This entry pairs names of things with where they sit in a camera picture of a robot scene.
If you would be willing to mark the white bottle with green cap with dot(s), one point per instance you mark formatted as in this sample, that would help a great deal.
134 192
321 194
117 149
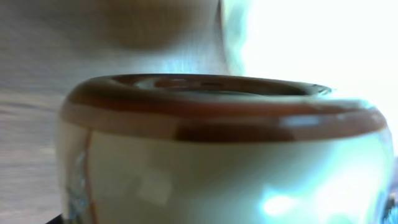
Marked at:
173 148

